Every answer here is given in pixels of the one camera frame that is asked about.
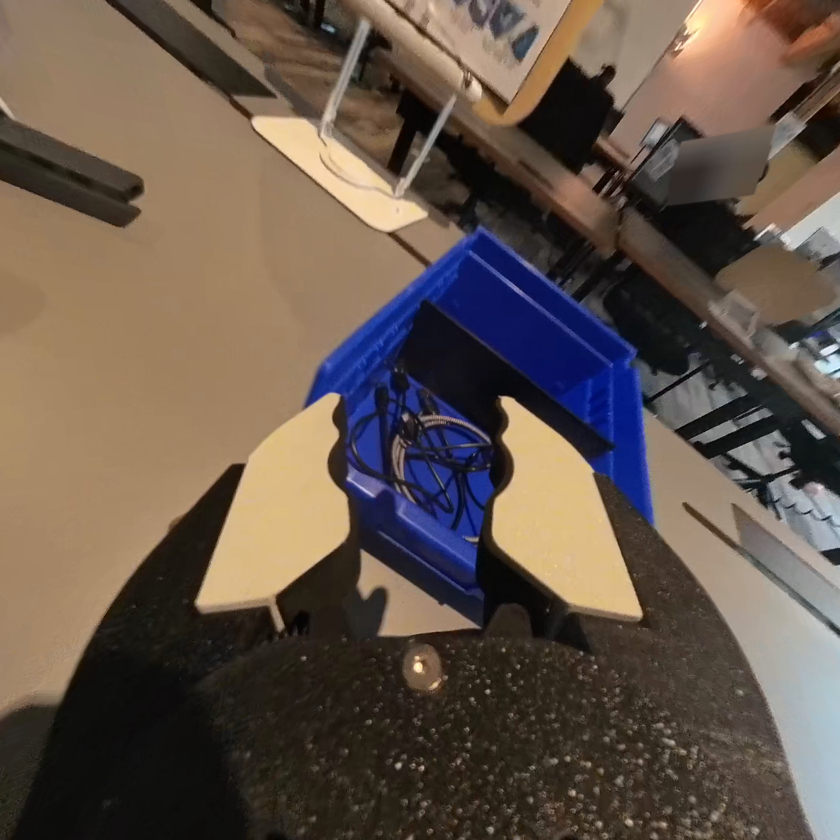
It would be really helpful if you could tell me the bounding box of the black usb cable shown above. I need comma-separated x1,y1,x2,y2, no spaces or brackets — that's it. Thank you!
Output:
346,367,494,534

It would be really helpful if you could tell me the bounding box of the long grey desk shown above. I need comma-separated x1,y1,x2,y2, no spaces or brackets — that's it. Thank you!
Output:
367,39,657,263

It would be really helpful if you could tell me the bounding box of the silver braided cable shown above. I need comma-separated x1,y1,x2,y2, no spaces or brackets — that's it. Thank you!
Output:
389,413,492,508

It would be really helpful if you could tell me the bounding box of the printed instruction sheet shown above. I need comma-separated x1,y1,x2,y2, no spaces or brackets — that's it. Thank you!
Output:
387,0,573,102

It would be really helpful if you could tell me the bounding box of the black desk panel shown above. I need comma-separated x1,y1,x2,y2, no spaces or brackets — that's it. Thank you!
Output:
108,0,278,99

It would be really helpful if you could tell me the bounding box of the dark rectangular bar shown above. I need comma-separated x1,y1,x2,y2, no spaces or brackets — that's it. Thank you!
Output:
0,115,145,227

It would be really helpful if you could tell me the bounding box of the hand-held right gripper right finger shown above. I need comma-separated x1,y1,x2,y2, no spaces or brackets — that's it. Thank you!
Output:
478,395,644,641

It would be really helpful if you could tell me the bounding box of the blue plastic bin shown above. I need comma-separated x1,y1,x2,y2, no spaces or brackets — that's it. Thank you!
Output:
305,226,657,626

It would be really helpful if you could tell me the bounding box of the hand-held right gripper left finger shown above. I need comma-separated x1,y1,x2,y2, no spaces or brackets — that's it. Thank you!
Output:
195,392,361,636

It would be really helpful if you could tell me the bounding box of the beige chair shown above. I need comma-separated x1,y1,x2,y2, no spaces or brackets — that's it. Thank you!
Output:
712,246,840,329

